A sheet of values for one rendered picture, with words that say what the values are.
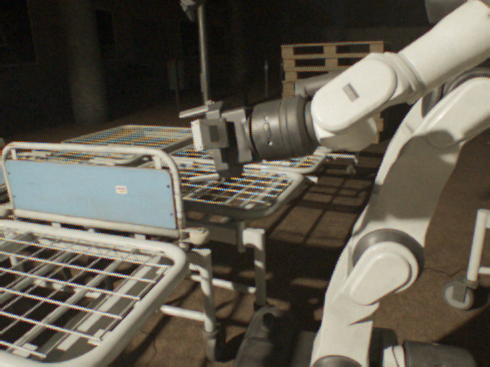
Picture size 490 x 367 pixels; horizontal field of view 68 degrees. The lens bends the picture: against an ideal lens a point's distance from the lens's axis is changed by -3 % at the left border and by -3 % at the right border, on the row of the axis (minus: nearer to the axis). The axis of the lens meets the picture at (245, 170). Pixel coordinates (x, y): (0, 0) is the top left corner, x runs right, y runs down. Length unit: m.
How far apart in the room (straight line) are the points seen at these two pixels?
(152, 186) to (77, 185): 0.30
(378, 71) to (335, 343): 0.68
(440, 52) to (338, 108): 0.14
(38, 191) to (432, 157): 1.26
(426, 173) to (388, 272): 0.21
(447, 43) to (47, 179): 1.27
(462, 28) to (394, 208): 0.40
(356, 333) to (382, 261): 0.23
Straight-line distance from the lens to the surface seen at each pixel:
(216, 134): 0.54
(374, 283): 0.82
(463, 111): 0.72
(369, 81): 0.48
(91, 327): 1.00
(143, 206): 1.23
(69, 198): 1.41
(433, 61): 0.51
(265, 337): 1.24
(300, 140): 0.50
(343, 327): 0.95
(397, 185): 0.78
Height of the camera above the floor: 1.03
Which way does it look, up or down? 17 degrees down
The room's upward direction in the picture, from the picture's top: 2 degrees counter-clockwise
